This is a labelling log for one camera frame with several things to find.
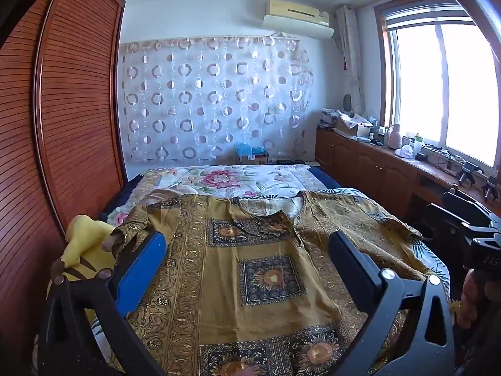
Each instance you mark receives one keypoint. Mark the dark oval ornament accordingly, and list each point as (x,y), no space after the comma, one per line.
(348,103)

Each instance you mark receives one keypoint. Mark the wooden louvered wardrobe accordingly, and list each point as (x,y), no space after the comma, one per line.
(66,125)

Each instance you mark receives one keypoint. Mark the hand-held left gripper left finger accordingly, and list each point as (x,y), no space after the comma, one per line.
(137,272)

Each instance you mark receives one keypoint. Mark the white plastic bag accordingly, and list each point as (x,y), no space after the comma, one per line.
(404,152)

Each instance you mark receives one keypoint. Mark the low wooden cabinet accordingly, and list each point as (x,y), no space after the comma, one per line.
(375,168)

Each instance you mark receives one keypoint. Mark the open cardboard box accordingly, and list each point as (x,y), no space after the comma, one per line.
(354,125)

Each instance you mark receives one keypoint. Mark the yellow plush toy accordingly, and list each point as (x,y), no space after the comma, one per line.
(88,243)

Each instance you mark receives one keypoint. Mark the pink bottle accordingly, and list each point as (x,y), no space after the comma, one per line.
(392,137)

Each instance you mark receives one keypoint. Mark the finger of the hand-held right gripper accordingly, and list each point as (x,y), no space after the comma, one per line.
(469,201)
(450,221)

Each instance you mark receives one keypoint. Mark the wooden framed window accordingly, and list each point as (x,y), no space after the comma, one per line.
(442,86)

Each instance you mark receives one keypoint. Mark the clear bottle green cap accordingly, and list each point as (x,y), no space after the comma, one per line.
(418,145)

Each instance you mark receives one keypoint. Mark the patterned cloth bundle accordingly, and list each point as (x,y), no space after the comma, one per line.
(328,118)

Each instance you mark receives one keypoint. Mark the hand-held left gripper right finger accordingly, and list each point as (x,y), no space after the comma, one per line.
(350,274)

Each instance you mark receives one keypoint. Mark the golden patterned shirt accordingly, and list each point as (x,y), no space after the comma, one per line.
(235,282)

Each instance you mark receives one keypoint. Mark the black flat device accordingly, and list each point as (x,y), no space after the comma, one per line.
(291,161)

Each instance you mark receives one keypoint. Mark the sheer circle patterned curtain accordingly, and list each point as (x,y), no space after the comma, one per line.
(215,98)

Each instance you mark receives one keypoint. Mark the person's right hand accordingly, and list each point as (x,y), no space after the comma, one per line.
(467,301)

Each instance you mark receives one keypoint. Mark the white patterned window curtain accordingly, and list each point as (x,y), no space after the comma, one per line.
(350,58)

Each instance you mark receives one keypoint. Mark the white wall air conditioner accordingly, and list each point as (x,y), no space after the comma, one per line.
(297,17)

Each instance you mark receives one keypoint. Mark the cardboard box with blue contents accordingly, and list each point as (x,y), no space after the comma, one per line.
(252,154)

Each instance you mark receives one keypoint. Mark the small black box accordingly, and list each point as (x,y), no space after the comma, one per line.
(421,157)

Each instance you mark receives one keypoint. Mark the small black tripod camera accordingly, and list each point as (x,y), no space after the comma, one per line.
(490,188)
(467,172)

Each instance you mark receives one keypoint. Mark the pale pink cloth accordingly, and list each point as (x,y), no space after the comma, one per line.
(164,193)

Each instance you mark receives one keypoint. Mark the floral leaf printed bed sheet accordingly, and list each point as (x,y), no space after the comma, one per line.
(235,178)

